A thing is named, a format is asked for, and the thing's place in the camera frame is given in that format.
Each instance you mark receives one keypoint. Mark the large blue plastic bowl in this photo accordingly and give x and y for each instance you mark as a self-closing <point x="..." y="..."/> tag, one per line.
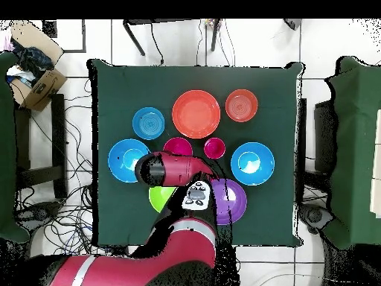
<point x="119" y="161"/>
<point x="262" y="164"/>

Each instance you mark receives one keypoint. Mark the pink plastic bowl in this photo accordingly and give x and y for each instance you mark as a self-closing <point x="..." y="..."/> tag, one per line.
<point x="178" y="146"/>

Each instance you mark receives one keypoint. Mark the black metal table frame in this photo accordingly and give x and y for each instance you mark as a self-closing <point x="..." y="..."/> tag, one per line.
<point x="215" y="35"/>

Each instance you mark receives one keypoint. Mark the large orange plastic bowl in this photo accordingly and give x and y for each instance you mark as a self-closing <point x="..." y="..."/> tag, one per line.
<point x="196" y="114"/>

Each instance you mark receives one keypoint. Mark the black box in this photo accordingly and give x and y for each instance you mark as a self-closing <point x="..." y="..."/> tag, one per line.
<point x="49" y="28"/>

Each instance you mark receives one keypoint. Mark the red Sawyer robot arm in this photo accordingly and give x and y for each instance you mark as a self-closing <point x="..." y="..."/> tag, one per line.
<point x="178" y="169"/>

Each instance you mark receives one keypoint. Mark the green cloth covered table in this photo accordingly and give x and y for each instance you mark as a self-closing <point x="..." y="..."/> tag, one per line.
<point x="7" y="149"/>
<point x="354" y="149"/>

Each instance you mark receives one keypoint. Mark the small orange flat-bottomed bowl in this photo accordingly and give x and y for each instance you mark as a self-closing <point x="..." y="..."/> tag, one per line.
<point x="241" y="105"/>

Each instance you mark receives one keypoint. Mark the grey box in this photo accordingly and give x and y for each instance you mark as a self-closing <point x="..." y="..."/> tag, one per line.
<point x="293" y="23"/>

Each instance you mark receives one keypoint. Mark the cardboard box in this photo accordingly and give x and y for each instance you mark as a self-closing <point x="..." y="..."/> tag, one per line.
<point x="44" y="89"/>

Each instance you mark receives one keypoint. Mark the purple plastic bowl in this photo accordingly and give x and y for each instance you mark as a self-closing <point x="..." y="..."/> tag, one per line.
<point x="235" y="202"/>

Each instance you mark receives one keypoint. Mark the dark green tablecloth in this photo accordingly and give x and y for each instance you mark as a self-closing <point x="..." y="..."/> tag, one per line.
<point x="134" y="89"/>

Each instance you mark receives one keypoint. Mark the pink plastic cup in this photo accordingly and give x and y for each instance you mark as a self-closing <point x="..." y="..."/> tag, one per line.
<point x="214" y="148"/>

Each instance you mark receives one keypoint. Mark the dark clothes bundle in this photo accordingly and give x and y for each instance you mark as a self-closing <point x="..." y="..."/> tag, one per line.
<point x="35" y="62"/>

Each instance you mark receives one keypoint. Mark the green plastic bowl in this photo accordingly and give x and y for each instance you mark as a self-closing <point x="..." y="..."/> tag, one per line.
<point x="157" y="198"/>

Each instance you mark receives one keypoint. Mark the black bench frame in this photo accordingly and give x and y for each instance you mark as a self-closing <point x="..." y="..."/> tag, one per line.
<point x="58" y="134"/>

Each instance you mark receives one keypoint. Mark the beige board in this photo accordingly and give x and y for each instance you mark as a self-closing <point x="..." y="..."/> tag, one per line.
<point x="376" y="164"/>

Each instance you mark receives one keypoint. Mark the small blue flat-bottomed bowl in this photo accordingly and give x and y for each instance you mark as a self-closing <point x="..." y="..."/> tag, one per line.
<point x="148" y="123"/>

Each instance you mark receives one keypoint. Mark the black stand base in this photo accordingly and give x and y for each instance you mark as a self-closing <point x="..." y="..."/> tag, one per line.
<point x="315" y="216"/>
<point x="38" y="213"/>

